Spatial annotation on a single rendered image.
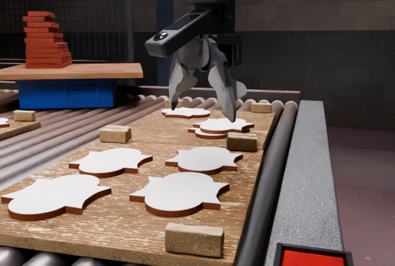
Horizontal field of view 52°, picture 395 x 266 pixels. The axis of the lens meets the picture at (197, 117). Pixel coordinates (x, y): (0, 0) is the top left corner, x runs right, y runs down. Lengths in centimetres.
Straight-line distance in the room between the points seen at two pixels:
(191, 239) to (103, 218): 14
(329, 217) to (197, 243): 22
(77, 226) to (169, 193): 13
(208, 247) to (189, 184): 18
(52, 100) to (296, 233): 103
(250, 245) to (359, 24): 511
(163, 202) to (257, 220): 12
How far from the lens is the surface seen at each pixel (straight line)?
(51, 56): 156
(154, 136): 89
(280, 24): 564
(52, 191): 58
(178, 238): 41
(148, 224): 49
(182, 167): 65
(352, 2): 553
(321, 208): 60
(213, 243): 41
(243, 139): 77
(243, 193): 57
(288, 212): 58
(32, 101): 141
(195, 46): 66
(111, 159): 70
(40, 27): 162
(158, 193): 55
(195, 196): 53
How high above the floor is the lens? 115
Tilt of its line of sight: 11 degrees down
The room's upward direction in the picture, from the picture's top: straight up
